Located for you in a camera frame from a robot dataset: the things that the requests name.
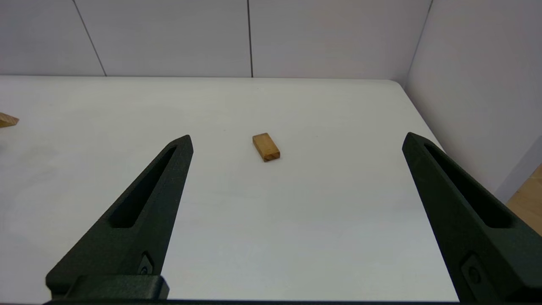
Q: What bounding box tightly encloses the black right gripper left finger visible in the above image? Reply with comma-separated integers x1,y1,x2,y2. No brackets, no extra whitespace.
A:
46,135,194,299

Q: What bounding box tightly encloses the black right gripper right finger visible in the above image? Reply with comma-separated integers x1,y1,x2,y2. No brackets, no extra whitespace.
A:
402,132,542,305

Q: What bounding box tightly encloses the rectangular wooden building block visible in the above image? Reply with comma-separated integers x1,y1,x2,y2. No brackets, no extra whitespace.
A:
252,133,281,163

